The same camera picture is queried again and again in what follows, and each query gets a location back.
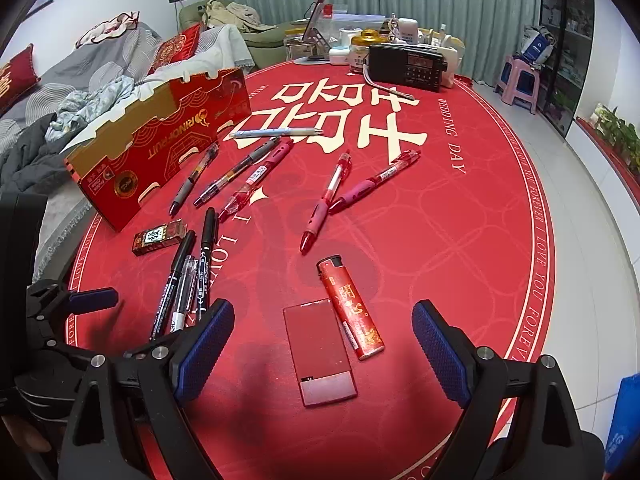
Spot green potted plants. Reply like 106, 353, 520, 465
595, 105, 640, 171

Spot phone on stand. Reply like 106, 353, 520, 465
294, 25, 332, 65

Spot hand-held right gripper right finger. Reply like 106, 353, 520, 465
411, 300, 606, 480

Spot red pen pink grip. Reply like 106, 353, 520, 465
300, 151, 352, 253

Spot transparent red pen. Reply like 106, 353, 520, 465
218, 140, 295, 221

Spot white and blue bag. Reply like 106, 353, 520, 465
520, 25, 556, 63

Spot black pen grey grip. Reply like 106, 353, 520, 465
169, 142, 221, 217
193, 136, 282, 207

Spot pink plastic stool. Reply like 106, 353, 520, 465
495, 55, 543, 113

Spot white and red cloth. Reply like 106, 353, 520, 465
75, 10, 141, 48

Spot grey radio strap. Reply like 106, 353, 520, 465
364, 62, 417, 101

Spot red embroidered cushion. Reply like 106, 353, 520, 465
0, 44, 41, 116
150, 22, 203, 76

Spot green armchair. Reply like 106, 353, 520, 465
179, 0, 288, 68

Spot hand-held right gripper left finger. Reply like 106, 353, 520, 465
57, 299, 236, 480

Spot magenta red pen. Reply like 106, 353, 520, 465
327, 150, 421, 213

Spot red lighter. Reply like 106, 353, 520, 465
316, 256, 386, 361

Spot red case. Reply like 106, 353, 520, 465
282, 298, 358, 407

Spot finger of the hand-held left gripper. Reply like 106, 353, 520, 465
26, 282, 119, 358

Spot white fringed sofa throw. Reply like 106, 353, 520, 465
135, 24, 251, 86

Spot thin black marker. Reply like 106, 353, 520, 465
150, 230, 197, 341

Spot glass door cabinet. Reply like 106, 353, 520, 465
540, 0, 596, 136

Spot dark grey jacket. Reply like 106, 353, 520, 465
0, 117, 66, 196

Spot black radio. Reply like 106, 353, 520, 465
367, 44, 446, 92

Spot white plastic device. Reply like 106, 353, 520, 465
395, 17, 421, 43

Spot person's left hand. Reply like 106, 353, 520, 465
0, 412, 52, 456

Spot beige clothes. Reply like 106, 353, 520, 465
205, 0, 263, 33

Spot dark red phone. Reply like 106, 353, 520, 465
306, 0, 327, 41

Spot grey covered sofa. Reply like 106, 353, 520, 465
0, 20, 251, 286

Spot light blue floral cloth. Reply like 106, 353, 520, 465
45, 76, 136, 143

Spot light blue pen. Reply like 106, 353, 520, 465
229, 128, 325, 140

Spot clear pen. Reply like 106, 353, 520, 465
170, 255, 198, 333

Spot small brown labelled box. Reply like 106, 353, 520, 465
132, 220, 188, 257

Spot white mug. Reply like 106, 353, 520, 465
440, 35, 467, 88

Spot grey green curtain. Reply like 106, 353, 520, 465
207, 0, 543, 86

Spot red cardboard box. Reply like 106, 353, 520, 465
65, 67, 253, 233

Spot red printed table mat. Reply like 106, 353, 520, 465
65, 57, 553, 480

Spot glass jar gold lid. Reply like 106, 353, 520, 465
349, 30, 391, 75

